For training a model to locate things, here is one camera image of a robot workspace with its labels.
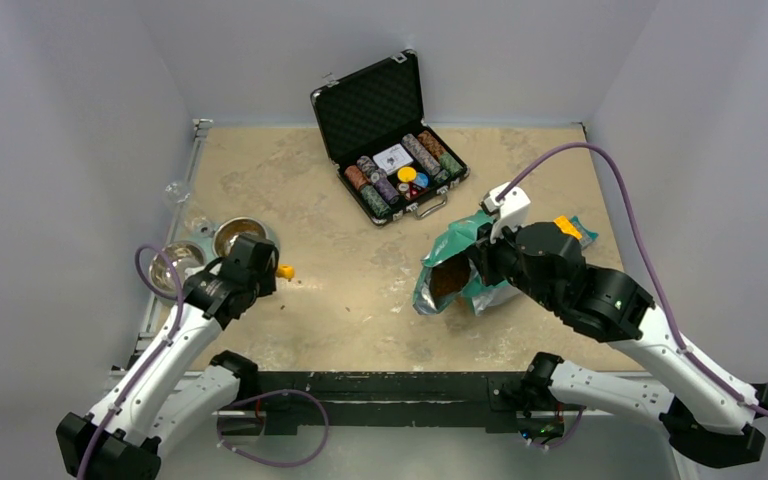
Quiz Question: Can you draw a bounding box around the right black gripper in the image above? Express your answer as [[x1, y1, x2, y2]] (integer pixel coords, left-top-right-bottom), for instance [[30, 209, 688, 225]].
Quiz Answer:
[[466, 213, 560, 311]]

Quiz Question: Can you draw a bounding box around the yellow plastic scoop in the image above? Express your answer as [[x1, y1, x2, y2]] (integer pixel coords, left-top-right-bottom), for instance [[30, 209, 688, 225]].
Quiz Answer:
[[275, 264, 296, 281]]

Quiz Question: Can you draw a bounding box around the green dog food bag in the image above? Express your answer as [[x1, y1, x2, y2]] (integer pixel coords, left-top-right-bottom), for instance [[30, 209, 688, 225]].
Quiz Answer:
[[412, 211, 521, 316]]

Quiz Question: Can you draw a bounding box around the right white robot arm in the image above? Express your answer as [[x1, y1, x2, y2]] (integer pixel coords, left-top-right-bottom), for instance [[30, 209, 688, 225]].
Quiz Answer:
[[467, 222, 768, 469]]

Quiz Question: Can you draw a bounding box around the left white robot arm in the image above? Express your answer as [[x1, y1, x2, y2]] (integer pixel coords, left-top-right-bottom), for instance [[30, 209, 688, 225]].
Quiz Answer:
[[56, 234, 279, 479]]

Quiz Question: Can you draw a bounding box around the green double pet bowl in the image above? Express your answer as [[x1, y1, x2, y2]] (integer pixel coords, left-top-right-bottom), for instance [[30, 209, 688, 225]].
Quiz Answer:
[[146, 216, 280, 305]]

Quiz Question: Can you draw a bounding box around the toy brick block stack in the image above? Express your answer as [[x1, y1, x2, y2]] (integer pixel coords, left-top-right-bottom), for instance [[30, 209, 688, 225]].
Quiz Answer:
[[553, 215, 599, 249]]

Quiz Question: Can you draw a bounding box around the clear glass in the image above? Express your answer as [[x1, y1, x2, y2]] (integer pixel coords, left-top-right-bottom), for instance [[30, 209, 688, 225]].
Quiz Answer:
[[163, 181, 191, 210]]

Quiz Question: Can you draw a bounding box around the black poker chip case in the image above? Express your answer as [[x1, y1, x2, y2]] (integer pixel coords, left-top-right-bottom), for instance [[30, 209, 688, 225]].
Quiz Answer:
[[310, 49, 470, 226]]

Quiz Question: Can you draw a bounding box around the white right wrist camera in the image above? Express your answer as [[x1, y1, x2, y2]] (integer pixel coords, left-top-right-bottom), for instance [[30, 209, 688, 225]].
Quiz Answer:
[[480, 182, 531, 243]]

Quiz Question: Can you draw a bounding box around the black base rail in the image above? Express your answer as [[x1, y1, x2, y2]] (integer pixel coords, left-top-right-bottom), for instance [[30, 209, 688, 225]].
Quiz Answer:
[[195, 370, 589, 439]]

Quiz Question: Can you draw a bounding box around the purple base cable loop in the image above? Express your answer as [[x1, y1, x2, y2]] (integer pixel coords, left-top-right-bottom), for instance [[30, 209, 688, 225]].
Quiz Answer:
[[216, 389, 331, 469]]

